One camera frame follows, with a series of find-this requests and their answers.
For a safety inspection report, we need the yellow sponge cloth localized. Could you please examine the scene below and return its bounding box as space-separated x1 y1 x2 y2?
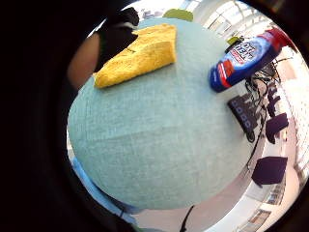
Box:
93 22 179 90

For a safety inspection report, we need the green chair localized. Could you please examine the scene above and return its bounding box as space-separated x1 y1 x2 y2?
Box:
162 8 195 23

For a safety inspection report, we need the teal table cloth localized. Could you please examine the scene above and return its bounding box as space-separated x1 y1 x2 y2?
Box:
67 16 266 211

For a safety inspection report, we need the small green object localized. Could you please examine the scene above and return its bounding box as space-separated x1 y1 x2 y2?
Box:
226 36 245 46

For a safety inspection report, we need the blue bottle with red cap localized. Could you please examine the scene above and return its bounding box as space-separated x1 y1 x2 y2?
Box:
208 27 295 94

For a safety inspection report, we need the black power strip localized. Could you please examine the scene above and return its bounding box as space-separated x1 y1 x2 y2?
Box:
226 93 259 135

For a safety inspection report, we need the purple chair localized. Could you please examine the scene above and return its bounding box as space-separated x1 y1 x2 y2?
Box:
251 156 290 189
266 81 282 118
265 112 291 145

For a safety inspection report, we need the bundle of black cables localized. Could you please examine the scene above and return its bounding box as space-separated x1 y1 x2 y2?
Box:
243 57 295 168

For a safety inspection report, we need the black cable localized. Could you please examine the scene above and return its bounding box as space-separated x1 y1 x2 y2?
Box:
179 204 196 232

